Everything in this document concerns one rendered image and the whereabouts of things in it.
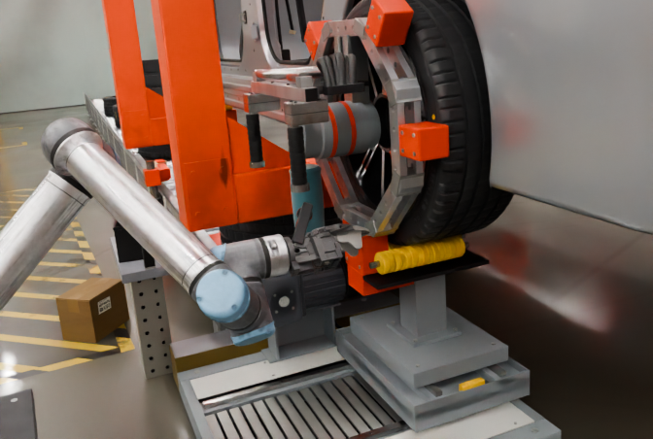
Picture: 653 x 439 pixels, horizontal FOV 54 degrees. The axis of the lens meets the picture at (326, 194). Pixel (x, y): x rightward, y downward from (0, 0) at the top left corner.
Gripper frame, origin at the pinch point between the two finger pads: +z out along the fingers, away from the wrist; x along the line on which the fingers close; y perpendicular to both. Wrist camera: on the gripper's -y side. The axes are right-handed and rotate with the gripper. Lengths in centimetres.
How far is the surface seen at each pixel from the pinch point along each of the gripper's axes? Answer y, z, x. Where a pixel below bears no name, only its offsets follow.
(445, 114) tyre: -11.1, 16.1, 26.4
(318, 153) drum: -23.2, -3.5, -0.7
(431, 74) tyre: -20.0, 15.3, 29.6
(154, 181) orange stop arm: -116, -25, -146
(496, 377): 36, 35, -31
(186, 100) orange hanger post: -65, -26, -26
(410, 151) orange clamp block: -5.9, 7.0, 21.5
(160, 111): -186, -8, -180
